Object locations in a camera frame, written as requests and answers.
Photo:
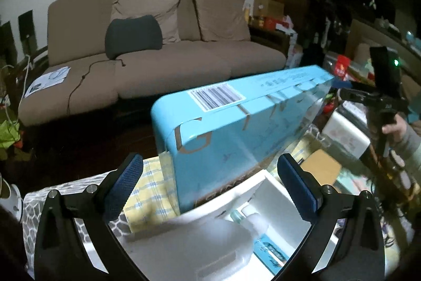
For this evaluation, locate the small red box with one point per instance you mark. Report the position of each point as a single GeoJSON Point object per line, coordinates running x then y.
{"type": "Point", "coordinates": [342, 67]}

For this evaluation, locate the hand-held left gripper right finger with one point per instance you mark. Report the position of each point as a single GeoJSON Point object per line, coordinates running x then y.
{"type": "Point", "coordinates": [299, 190]}

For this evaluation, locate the printed paper sheet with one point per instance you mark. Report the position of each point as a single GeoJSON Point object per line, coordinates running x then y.
{"type": "Point", "coordinates": [49, 80]}

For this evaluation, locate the blue gift box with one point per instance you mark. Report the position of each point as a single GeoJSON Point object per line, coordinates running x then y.
{"type": "Point", "coordinates": [230, 136]}

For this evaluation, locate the white plastic case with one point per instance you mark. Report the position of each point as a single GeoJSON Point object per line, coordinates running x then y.
{"type": "Point", "coordinates": [345, 136]}

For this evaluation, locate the beige flat box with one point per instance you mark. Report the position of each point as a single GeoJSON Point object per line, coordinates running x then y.
{"type": "Point", "coordinates": [320, 166]}

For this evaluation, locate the white storage box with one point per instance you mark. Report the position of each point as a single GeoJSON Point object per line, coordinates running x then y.
{"type": "Point", "coordinates": [263, 202]}

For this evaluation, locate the person's right hand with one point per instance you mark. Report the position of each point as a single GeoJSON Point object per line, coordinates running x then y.
{"type": "Point", "coordinates": [399, 129]}

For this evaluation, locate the person's right forearm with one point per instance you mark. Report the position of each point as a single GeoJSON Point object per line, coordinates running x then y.
{"type": "Point", "coordinates": [411, 144]}

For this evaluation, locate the grey patterned cloth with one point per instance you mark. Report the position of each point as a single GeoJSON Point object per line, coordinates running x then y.
{"type": "Point", "coordinates": [33, 198]}

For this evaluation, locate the yellow checked tablecloth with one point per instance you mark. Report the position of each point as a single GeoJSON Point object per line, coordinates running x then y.
{"type": "Point", "coordinates": [144, 202]}

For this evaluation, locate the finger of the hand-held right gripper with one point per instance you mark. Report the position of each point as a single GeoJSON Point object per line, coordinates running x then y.
{"type": "Point", "coordinates": [355, 95]}

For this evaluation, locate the stacked cardboard boxes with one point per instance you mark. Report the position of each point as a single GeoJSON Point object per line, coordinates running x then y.
{"type": "Point", "coordinates": [269, 39]}

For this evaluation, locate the beige sofa cushion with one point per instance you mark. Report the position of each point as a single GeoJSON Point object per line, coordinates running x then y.
{"type": "Point", "coordinates": [220, 17]}
{"type": "Point", "coordinates": [148, 4]}

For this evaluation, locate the beige sofa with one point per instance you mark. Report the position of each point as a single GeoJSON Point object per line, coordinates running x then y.
{"type": "Point", "coordinates": [164, 77]}

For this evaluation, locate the white slipper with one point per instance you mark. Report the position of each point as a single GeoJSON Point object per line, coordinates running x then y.
{"type": "Point", "coordinates": [10, 198]}

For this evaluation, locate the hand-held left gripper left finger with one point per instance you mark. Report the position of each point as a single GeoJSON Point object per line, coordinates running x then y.
{"type": "Point", "coordinates": [125, 188]}

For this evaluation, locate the dark lumbar pillow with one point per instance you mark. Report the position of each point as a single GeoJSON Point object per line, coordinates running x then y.
{"type": "Point", "coordinates": [131, 35]}

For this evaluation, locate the mint green box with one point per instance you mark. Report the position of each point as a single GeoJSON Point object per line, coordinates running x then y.
{"type": "Point", "coordinates": [353, 184]}

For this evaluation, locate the teal bottle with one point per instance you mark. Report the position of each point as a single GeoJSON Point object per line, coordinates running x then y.
{"type": "Point", "coordinates": [236, 216]}

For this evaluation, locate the bright green cloth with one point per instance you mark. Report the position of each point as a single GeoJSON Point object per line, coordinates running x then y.
{"type": "Point", "coordinates": [8, 136]}

